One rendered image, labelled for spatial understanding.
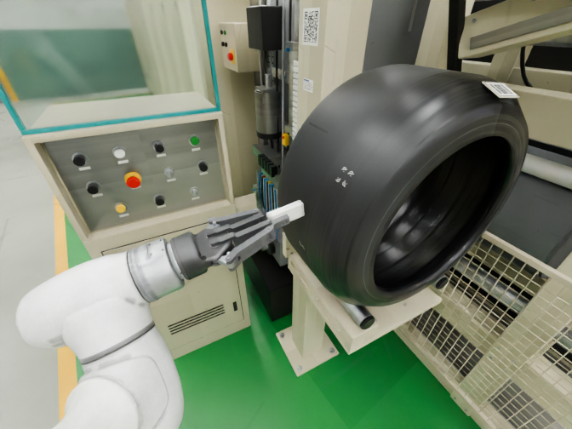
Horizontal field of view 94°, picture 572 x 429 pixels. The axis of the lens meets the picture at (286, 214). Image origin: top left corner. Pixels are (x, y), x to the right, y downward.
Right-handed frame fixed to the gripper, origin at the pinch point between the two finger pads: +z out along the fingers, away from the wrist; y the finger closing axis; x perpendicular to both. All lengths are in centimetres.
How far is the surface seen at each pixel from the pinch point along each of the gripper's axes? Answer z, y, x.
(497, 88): 36.3, -9.5, -15.5
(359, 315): 11.9, -8.8, 33.1
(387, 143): 15.4, -7.7, -12.0
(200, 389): -47, 36, 117
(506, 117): 38.6, -11.3, -10.5
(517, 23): 66, 7, -20
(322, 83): 25.7, 26.2, -12.9
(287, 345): 2, 36, 123
